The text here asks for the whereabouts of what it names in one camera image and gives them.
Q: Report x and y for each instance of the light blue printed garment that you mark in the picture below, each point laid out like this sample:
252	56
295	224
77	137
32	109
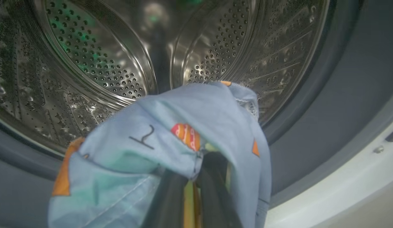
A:
120	164

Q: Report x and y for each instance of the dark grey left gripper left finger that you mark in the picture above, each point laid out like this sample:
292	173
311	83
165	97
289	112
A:
166	202

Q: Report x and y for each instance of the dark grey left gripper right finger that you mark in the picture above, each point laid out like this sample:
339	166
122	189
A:
215	190

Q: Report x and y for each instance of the stainless steel washing machine drum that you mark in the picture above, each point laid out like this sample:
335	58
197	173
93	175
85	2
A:
88	57

